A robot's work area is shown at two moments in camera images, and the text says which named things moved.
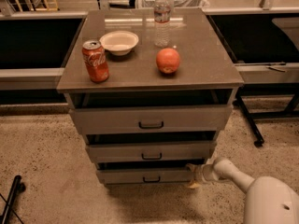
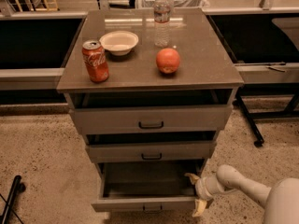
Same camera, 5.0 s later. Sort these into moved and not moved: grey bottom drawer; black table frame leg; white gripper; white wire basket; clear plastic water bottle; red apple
Moved: grey bottom drawer; white gripper
Not moved: white wire basket; red apple; black table frame leg; clear plastic water bottle
